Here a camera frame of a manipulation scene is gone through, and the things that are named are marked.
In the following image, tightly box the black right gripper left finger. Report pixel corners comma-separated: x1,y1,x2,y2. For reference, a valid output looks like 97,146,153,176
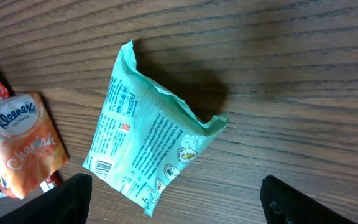
0,173,92,224

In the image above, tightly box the orange Kleenex tissue pack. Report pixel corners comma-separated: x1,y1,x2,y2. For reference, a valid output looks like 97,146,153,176
0,93,68,199

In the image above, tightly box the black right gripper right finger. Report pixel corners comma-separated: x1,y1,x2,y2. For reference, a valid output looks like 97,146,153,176
260,175,356,224

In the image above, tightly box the teal orange soup packet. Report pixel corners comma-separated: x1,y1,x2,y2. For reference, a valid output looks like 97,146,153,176
83,41,229,215

